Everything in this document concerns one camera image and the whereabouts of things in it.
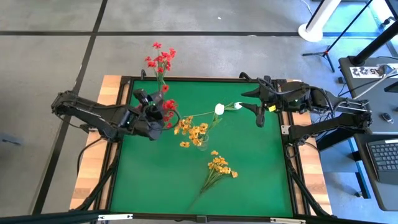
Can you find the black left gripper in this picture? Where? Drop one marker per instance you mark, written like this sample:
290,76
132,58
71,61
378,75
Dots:
140,119

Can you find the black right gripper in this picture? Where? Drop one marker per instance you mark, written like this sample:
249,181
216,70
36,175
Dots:
289,96

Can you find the red artificial flower bunch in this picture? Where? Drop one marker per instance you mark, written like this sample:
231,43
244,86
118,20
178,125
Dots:
170,105
161,59

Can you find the yellow artificial flower bunch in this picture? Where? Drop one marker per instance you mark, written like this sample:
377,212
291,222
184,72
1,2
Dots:
219,165
194,130

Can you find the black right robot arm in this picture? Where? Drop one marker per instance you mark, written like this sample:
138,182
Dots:
326,126

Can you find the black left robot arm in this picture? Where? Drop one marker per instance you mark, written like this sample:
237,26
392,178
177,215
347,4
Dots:
93,112

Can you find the clear glass vase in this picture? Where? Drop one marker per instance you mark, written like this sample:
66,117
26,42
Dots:
203,147

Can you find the black tripod light stand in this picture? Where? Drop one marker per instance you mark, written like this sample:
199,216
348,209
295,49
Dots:
326,53

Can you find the white pole round base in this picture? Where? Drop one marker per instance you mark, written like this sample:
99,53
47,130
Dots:
311,31

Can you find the dark grey desk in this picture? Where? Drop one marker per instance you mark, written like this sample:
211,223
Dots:
367,93

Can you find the black key fob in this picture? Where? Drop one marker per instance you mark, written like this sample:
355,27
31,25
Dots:
387,117

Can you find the black pole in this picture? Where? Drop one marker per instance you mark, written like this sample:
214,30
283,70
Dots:
376,42

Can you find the black keyboard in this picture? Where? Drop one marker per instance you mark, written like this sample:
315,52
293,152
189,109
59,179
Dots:
385,155

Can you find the grey floor object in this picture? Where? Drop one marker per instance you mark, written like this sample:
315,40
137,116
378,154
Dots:
9,139

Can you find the black aluminium table frame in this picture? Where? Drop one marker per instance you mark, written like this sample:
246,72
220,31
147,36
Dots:
202,79

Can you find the silver metal bracket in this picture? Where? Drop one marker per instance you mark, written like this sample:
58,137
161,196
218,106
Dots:
287,221
115,216

